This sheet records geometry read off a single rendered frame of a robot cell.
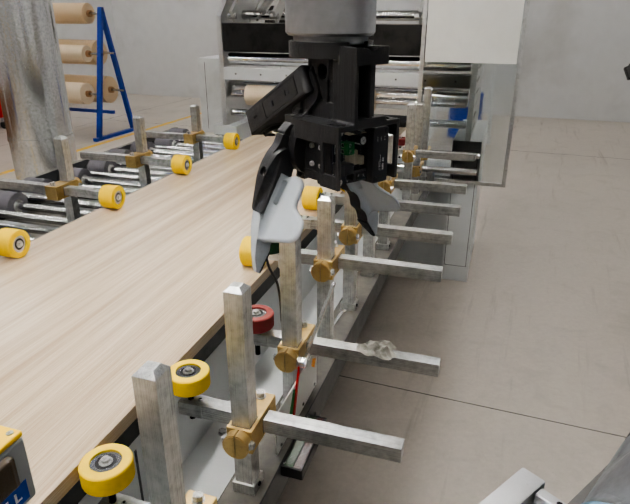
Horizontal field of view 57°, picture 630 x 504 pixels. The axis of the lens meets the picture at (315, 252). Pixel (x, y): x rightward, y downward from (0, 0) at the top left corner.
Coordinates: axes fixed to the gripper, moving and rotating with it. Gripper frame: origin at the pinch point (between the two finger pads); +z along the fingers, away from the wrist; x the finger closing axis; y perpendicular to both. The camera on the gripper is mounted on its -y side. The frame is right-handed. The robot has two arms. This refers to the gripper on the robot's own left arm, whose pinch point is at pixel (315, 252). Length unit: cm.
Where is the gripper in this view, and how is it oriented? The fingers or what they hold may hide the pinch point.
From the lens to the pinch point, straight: 57.7
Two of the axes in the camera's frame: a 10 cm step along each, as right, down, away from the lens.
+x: 7.7, -2.5, 5.9
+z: 0.0, 9.2, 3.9
